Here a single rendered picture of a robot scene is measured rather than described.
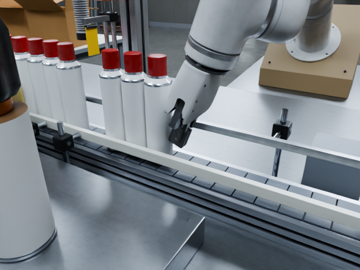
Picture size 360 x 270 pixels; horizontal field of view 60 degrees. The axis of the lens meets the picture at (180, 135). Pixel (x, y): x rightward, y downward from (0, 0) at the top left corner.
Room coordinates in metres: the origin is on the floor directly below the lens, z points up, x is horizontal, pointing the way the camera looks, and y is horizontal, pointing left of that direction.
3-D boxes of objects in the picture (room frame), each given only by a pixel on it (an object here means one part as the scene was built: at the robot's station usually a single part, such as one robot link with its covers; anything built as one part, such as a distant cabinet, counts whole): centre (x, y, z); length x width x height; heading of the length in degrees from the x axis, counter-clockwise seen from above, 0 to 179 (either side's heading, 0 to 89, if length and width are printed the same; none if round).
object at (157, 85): (0.54, 0.04, 0.98); 0.05 x 0.05 x 0.20
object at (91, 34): (0.64, 0.18, 1.09); 0.03 x 0.01 x 0.06; 149
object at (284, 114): (0.50, -0.18, 0.91); 0.07 x 0.03 x 0.17; 149
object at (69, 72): (0.66, 0.24, 0.98); 0.05 x 0.05 x 0.20
